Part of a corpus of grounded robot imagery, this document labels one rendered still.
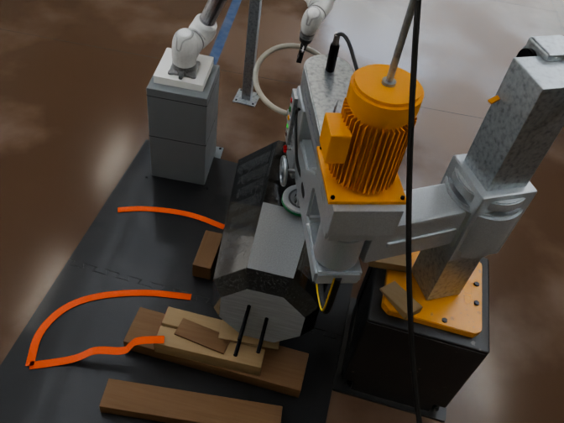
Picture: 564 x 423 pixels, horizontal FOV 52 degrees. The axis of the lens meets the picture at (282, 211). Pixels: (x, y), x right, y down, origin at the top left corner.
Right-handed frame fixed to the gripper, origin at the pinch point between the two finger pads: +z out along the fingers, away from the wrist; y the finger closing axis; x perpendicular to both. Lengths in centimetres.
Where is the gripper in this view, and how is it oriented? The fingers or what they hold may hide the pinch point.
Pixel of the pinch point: (300, 56)
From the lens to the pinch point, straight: 360.1
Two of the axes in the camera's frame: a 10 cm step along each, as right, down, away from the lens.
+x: 9.7, 2.4, 0.7
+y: -2.0, 9.1, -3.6
